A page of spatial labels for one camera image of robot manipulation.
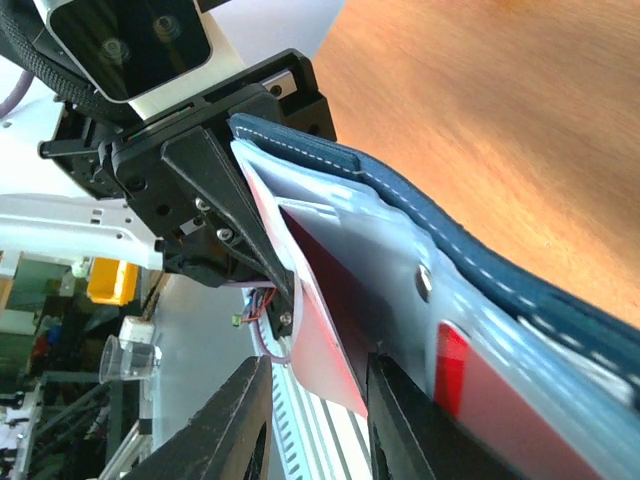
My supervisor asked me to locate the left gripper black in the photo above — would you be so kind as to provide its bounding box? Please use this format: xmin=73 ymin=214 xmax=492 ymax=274
xmin=38 ymin=49 xmax=336 ymax=304

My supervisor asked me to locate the slotted cable duct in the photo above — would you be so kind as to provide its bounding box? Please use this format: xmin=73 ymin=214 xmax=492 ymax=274
xmin=272 ymin=339 xmax=371 ymax=480

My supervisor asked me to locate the clear plastic cup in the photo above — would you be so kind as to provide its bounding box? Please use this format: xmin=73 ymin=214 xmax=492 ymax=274
xmin=98 ymin=335 xmax=161 ymax=384

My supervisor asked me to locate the red black stripe card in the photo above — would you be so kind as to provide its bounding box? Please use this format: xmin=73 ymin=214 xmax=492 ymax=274
xmin=434 ymin=321 xmax=601 ymax=479

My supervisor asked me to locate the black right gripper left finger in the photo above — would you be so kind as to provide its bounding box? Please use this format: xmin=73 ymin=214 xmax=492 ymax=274
xmin=125 ymin=356 xmax=273 ymax=480

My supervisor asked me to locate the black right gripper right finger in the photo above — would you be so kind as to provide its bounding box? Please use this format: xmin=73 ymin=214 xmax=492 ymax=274
xmin=366 ymin=353 xmax=524 ymax=479

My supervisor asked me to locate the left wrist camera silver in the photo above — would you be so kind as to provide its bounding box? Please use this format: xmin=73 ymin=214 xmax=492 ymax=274
xmin=35 ymin=0 xmax=245 ymax=120

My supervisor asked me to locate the yellow bin outside cell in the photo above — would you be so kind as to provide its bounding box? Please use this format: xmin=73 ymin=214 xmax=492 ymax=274
xmin=87 ymin=258 xmax=139 ymax=306

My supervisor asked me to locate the blue leather card holder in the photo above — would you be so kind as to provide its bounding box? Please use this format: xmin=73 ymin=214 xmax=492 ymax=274
xmin=232 ymin=115 xmax=639 ymax=479

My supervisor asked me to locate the dark red card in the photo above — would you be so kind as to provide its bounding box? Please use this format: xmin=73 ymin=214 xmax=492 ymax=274
xmin=243 ymin=166 xmax=375 ymax=417

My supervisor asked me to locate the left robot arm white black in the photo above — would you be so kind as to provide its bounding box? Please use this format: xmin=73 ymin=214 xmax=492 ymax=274
xmin=1 ymin=1 xmax=343 ymax=301

